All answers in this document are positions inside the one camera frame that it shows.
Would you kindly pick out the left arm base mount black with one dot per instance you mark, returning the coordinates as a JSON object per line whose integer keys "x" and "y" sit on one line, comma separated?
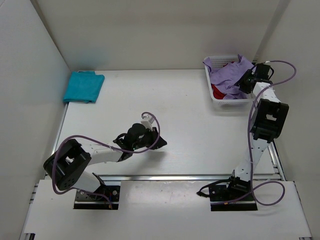
{"x": 83, "y": 201}

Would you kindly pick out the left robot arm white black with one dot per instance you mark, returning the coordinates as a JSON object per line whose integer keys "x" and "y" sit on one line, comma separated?
{"x": 74, "y": 157}

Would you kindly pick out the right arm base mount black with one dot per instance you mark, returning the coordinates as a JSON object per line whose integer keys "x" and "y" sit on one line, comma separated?
{"x": 229, "y": 195}

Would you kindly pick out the white plastic basket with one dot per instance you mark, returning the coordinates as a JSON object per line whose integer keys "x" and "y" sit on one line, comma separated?
{"x": 217, "y": 62}

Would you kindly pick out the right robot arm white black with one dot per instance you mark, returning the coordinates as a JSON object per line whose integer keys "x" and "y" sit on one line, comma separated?
{"x": 266, "y": 120}

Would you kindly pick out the teal t shirt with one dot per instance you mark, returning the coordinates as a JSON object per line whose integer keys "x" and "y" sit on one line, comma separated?
{"x": 84, "y": 87}

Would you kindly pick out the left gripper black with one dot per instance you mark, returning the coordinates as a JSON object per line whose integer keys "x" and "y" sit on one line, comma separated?
{"x": 154, "y": 135}

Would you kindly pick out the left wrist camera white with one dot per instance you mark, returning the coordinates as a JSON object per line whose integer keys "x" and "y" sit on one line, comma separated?
{"x": 147, "y": 121}

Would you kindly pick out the lavender t shirt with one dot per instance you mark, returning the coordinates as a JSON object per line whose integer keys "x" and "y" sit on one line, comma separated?
{"x": 241, "y": 66}

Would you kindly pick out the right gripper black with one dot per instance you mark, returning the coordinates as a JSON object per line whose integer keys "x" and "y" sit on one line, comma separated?
{"x": 241, "y": 85}

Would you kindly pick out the red t shirt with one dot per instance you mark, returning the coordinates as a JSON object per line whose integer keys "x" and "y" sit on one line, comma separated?
{"x": 222, "y": 82}

